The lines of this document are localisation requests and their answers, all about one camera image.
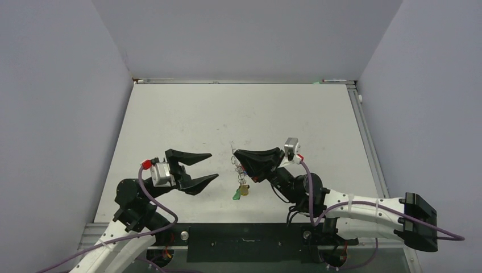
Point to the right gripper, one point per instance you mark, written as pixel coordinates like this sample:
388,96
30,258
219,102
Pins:
261,164

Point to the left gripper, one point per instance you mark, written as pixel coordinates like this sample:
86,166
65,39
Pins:
182,180

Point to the yellow key tag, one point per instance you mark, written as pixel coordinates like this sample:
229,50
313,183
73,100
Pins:
244,190

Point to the green key tag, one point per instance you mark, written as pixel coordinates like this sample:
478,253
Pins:
236,196

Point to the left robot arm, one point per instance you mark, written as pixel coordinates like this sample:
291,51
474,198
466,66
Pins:
140,218

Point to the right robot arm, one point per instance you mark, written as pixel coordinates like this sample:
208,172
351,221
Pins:
409,219

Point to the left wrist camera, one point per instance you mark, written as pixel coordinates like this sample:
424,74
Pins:
160,174

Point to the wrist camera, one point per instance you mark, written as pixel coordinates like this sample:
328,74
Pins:
160,174
291,147

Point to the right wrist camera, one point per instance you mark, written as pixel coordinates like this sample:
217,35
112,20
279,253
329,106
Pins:
291,147

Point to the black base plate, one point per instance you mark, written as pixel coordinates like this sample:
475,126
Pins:
245,252

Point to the back aluminium rail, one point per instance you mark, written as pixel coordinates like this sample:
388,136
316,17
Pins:
264,81

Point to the aluminium rail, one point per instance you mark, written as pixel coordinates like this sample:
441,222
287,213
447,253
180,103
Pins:
268,234
369,146
264,81

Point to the right aluminium rail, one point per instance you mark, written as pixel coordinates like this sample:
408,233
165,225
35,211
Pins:
369,146

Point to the front aluminium rail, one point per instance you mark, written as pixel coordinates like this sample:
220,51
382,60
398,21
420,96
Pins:
268,234

